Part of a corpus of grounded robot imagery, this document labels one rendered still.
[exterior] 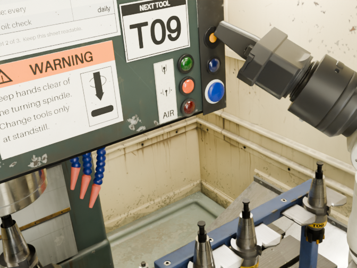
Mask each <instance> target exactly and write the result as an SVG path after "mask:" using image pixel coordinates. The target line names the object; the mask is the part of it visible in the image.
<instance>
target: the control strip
mask: <svg viewBox="0 0 357 268"><path fill-rule="evenodd" d="M197 11H198V32H199V51H200V71H201V91H202V110H203V115H206V114H209V113H212V112H215V111H218V110H221V109H223V108H226V69H225V44H224V43H223V42H221V41H220V40H219V39H218V38H217V39H216V41H215V42H213V43H212V42H211V41H210V35H211V34H212V33H214V32H215V30H216V28H217V26H218V24H219V23H220V22H222V21H224V0H197ZM185 57H190V58H191V60H192V68H191V69H190V70H189V71H183V70H182V68H181V62H182V60H183V59H184V58H185ZM215 58H216V59H218V60H219V63H220V66H219V69H218V70H217V71H216V72H211V71H210V70H209V64H210V62H211V60H213V59H215ZM193 66H194V59H193V57H192V56H191V55H190V54H183V55H182V56H181V57H180V58H179V60H178V63H177V67H178V70H179V71H180V72H181V73H184V74H186V73H189V72H190V71H191V70H192V69H193ZM189 79H190V80H192V81H193V83H194V87H193V90H192V91H191V92H190V93H185V92H184V91H183V84H184V82H185V81H186V80H189ZM214 82H220V83H222V84H223V86H224V89H225V92H224V96H223V97H222V99H221V100H220V101H218V102H212V101H210V100H209V98H208V95H207V93H208V89H209V87H210V85H211V84H212V83H214ZM195 87H196V82H195V80H194V79H193V78H192V77H185V78H183V79H182V80H181V82H180V85H179V90H180V93H181V94H183V95H186V96H187V95H190V94H192V93H193V91H194V89H195ZM189 101H193V102H194V103H195V109H194V111H193V112H192V113H191V114H186V113H185V111H184V106H185V104H186V103H187V102H189ZM196 108H197V103H196V101H195V100H194V99H193V98H187V99H185V100H184V101H183V103H182V105H181V112H182V114H183V115H184V116H191V115H192V114H193V113H194V112H195V111H196Z"/></svg>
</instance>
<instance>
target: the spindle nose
mask: <svg viewBox="0 0 357 268"><path fill-rule="evenodd" d="M47 182H48V181H47V171H46V168H45V169H42V170H39V171H36V172H33V173H30V174H27V175H24V176H22V177H19V178H16V179H13V180H10V181H8V182H5V183H1V184H0V217H4V216H8V215H10V214H13V213H16V212H18V211H20V210H22V209H24V208H26V207H27V206H29V205H30V204H32V203H33V202H34V201H36V200H37V199H38V198H39V197H40V196H41V195H42V193H43V192H44V191H45V189H46V187H47Z"/></svg>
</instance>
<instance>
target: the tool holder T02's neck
mask: <svg viewBox="0 0 357 268"><path fill-rule="evenodd" d="M256 258H257V260H256V261H254V262H243V263H242V265H241V266H243V267H252V266H254V265H256V264H257V263H258V261H259V255H257V256H256Z"/></svg>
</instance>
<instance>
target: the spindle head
mask: <svg viewBox="0 0 357 268"><path fill-rule="evenodd" d="M137 1H142V0H116V3H117V11H118V19H119V24H120V32H121V35H118V36H113V37H108V38H103V39H98V40H93V41H89V42H85V43H80V44H75V45H71V46H66V47H61V48H56V49H51V50H48V51H43V52H38V53H33V54H29V55H24V56H19V57H14V58H9V59H5V60H1V61H0V65H1V64H6V63H11V62H15V61H20V60H25V59H28V58H33V57H37V56H42V55H47V54H52V53H57V52H61V51H66V50H69V49H74V48H79V47H83V46H88V45H93V44H98V43H103V42H106V41H110V40H112V43H113V51H114V58H115V65H116V73H117V81H118V88H119V93H120V100H121V108H122V115H123V121H120V122H117V123H114V124H111V125H108V126H105V127H102V128H99V129H96V130H93V131H89V132H86V133H83V134H80V135H77V136H74V137H71V138H68V139H65V140H61V141H58V142H56V143H53V144H50V145H47V146H44V147H40V148H37V149H34V150H31V151H28V152H25V153H22V154H19V155H15V156H12V157H9V158H6V159H4V160H2V157H1V154H0V184H1V183H5V182H8V181H10V180H13V179H16V178H19V177H22V176H24V175H27V174H30V173H33V172H36V171H39V170H42V169H45V168H48V167H50V166H53V165H56V164H59V163H62V162H65V161H68V160H70V159H73V158H76V157H79V156H81V155H84V154H87V153H90V152H93V151H96V150H99V149H101V148H104V147H107V146H110V145H113V144H116V143H119V142H121V141H124V140H127V139H130V138H133V137H136V136H139V135H141V134H144V133H147V132H150V131H153V130H156V129H159V128H161V127H164V126H167V125H170V124H172V123H175V122H179V121H181V120H184V119H187V118H190V117H192V116H195V115H198V114H201V113H203V110H202V91H201V71H200V51H199V32H198V15H197V0H187V5H188V22H189V38H190V47H186V48H182V49H178V50H175V51H171V52H167V53H162V54H158V55H154V56H150V57H146V58H142V59H139V60H135V61H131V62H126V58H125V50H124V41H123V34H122V25H121V17H120V9H119V4H125V3H131V2H137ZM183 54H190V55H191V56H192V57H193V59H194V66H193V69H192V70H191V71H190V72H189V73H186V74H184V73H181V72H180V71H179V70H178V67H177V63H178V60H179V58H180V57H181V56H182V55H183ZM171 59H173V65H174V78H175V91H176V104H177V119H174V120H171V121H168V122H165V123H162V124H159V114H158V104H157V93H156V83H155V72H154V64H155V63H159V62H163V61H167V60H171ZM185 77H192V78H193V79H194V80H195V89H194V91H193V93H192V94H190V95H187V96H186V95H183V94H181V93H180V90H179V85H180V82H181V80H182V79H183V78H185ZM187 98H193V99H194V100H195V101H196V103H197V108H196V111H195V112H194V113H193V114H192V115H191V116H184V115H183V114H182V112H181V105H182V103H183V101H184V100H185V99H187Z"/></svg>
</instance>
